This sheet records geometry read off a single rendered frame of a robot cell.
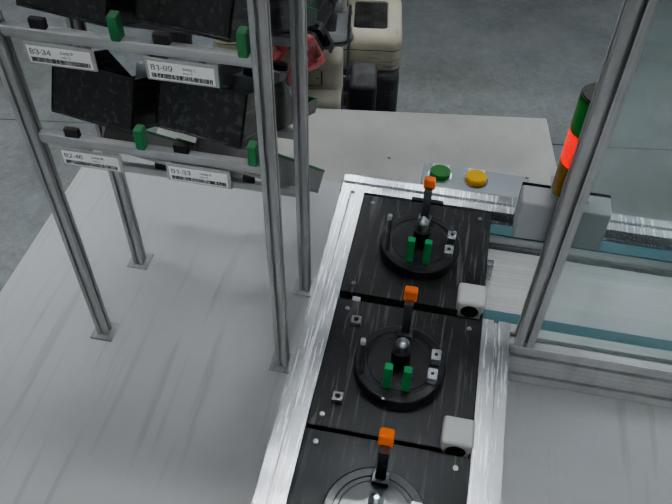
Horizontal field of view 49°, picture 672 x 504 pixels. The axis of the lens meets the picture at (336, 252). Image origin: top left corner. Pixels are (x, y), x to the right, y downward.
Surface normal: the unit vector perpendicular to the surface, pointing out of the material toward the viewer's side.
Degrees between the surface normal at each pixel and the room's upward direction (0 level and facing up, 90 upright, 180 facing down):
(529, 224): 90
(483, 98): 0
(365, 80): 0
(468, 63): 0
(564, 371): 90
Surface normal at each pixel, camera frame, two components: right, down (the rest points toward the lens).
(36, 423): 0.01, -0.67
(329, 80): -0.06, 0.83
